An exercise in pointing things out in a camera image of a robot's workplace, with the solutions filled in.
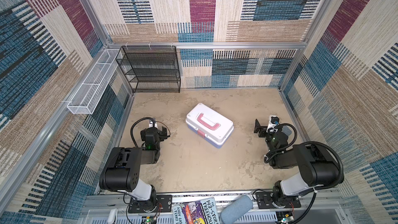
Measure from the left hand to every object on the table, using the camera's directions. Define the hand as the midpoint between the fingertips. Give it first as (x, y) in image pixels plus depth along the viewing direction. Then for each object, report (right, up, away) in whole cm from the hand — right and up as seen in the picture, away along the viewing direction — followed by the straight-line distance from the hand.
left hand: (153, 125), depth 93 cm
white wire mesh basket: (-24, +14, -24) cm, 36 cm away
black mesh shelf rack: (-7, +37, +17) cm, 42 cm away
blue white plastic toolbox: (+33, +1, -6) cm, 33 cm away
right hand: (+65, +3, -3) cm, 65 cm away
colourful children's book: (+29, -35, -23) cm, 51 cm away
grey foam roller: (+45, -33, -23) cm, 60 cm away
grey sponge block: (+67, +1, -21) cm, 70 cm away
